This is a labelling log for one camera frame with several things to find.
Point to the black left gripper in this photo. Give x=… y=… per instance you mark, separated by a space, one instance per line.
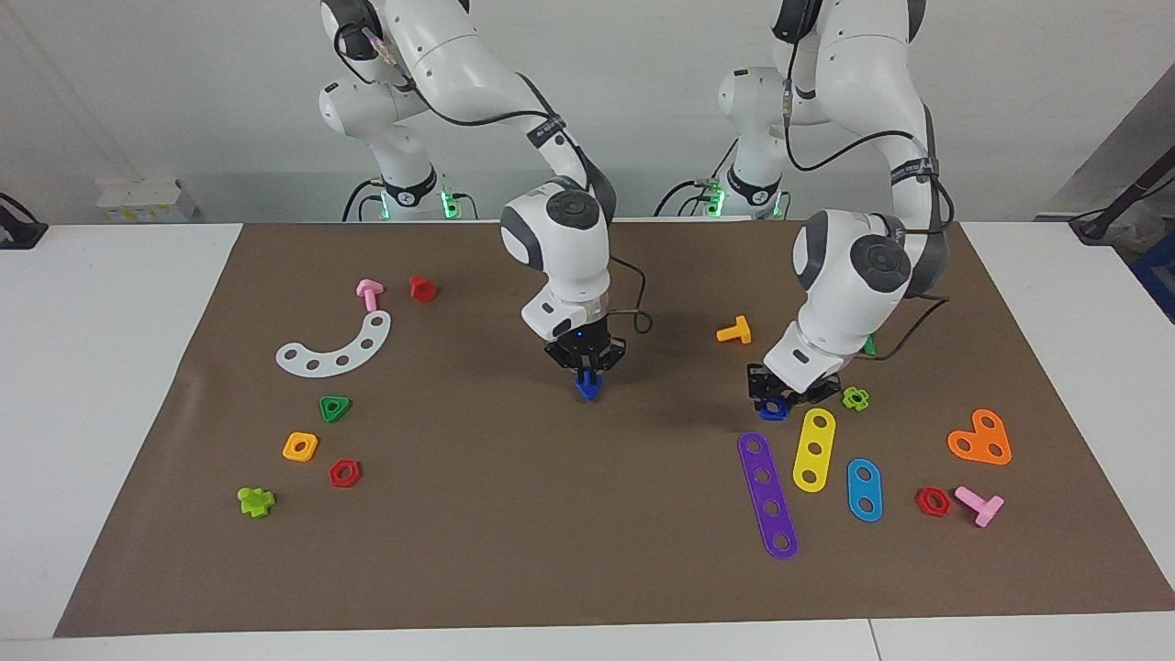
x=789 y=395

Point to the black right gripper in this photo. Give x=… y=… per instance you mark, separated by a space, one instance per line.
x=587 y=347

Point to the blue square plastic nut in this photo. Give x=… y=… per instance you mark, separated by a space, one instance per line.
x=776 y=415

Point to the blue plastic screw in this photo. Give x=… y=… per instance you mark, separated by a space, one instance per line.
x=587 y=390

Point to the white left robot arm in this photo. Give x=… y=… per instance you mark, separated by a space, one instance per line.
x=844 y=275

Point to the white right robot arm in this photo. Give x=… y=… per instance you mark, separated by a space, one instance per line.
x=560 y=239

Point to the orange plastic screw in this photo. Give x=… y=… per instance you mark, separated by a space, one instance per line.
x=734 y=332

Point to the lime green cross nut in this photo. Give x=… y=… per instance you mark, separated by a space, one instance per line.
x=864 y=398

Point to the red hexagonal plastic nut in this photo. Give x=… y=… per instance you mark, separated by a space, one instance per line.
x=922 y=503
x=335 y=476

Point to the red plastic screw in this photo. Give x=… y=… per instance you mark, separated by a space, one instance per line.
x=422 y=289

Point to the pink plastic screw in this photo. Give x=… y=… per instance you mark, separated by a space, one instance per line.
x=369 y=294
x=984 y=508

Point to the green triangular plastic nut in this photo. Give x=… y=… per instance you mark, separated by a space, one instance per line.
x=344 y=404

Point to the orange square plastic nut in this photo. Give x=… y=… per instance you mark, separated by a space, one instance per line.
x=289 y=450

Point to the lime green cross screw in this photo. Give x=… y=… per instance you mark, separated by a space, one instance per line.
x=255 y=502

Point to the yellow three-hole plate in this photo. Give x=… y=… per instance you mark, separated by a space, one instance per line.
x=816 y=437

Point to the purple four-hole plate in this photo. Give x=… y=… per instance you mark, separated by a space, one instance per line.
x=767 y=493

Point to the blue two-hole plate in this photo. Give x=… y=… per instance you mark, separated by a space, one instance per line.
x=865 y=490

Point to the brown table mat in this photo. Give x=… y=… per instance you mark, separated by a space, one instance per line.
x=587 y=532

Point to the orange heart-shaped plate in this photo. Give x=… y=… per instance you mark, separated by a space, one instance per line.
x=980 y=437

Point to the white curved perforated plate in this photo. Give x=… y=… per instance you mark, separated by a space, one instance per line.
x=354 y=353

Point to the blue crate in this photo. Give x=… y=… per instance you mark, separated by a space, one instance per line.
x=1158 y=275

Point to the white cardboard box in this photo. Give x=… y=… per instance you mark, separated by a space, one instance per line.
x=147 y=200

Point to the black table clamp device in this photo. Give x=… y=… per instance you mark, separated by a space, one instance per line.
x=18 y=229

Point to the black pole with mount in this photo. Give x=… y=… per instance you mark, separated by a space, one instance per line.
x=1124 y=204

